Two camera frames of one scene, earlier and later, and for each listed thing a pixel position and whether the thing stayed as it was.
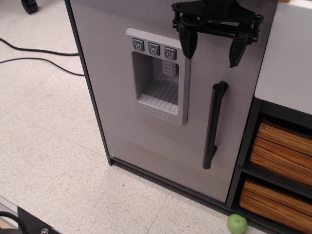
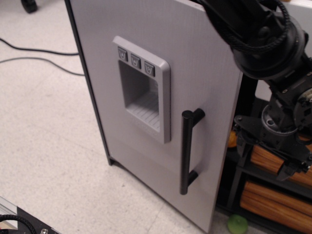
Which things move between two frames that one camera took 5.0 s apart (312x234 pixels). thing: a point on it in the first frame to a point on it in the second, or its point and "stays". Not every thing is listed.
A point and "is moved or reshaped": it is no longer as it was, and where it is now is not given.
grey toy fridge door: [183, 119] is moved or reshaped
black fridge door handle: [219, 91] to [188, 119]
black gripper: [223, 17] to [277, 132]
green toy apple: [237, 224] stays
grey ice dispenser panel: [161, 75] to [142, 84]
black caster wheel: [29, 6] stays
